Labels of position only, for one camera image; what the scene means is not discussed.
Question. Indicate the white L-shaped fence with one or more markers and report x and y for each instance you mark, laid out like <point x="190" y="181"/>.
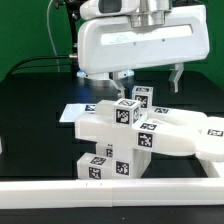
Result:
<point x="111" y="193"/>

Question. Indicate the white chair backrest part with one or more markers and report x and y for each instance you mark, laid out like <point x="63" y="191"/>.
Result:
<point x="160" y="130"/>

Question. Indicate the white tagged cube front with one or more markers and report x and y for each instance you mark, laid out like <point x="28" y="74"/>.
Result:
<point x="126" y="111"/>

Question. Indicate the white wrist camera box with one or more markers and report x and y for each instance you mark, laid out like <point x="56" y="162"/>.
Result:
<point x="101" y="8"/>

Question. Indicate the flat white tagged plate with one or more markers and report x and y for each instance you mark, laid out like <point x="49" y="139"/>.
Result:
<point x="73" y="111"/>

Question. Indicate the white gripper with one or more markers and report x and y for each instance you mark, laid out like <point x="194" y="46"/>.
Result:
<point x="155" y="34"/>

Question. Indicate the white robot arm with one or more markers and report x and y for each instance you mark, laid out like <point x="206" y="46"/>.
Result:
<point x="132" y="34"/>

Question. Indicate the white tagged cube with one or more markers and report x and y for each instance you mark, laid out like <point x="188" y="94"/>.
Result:
<point x="126" y="111"/>
<point x="144" y="94"/>

